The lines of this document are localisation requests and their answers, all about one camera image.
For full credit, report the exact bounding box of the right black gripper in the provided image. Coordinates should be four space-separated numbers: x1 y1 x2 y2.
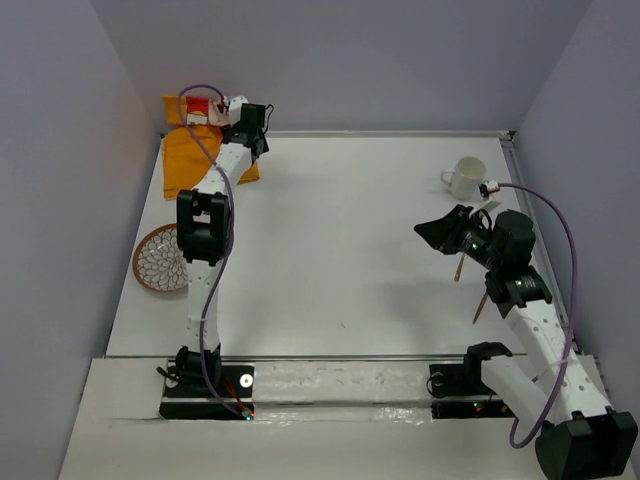
412 204 502 271

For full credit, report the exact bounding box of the yellow cartoon cloth napkin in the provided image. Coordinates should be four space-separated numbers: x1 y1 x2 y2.
162 94 262 201

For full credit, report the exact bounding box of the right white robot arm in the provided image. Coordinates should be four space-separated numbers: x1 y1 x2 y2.
414 205 639 479

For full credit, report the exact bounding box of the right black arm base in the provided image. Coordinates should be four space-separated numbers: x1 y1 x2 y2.
425 342 514 419

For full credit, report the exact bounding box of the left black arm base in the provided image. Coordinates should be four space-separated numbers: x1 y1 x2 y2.
156 350 255 421

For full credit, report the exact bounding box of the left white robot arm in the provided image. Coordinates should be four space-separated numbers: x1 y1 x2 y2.
176 96 269 395

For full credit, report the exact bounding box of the copper fork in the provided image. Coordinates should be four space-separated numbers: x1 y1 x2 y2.
454 253 466 283

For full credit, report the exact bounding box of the white ceramic mug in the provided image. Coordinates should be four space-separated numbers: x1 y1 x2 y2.
440 156 486 201

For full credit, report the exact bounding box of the floral patterned plate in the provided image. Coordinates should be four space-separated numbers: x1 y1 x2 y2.
131 223 188 293

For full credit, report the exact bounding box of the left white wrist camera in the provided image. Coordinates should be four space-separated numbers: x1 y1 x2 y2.
224 95 248 125

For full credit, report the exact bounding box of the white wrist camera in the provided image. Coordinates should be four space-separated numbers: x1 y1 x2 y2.
224 95 248 125
470 180 501 216

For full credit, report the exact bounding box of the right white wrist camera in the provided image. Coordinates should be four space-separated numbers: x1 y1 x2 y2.
470 180 501 216

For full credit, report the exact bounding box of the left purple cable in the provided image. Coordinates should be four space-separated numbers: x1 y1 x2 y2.
177 83 249 419

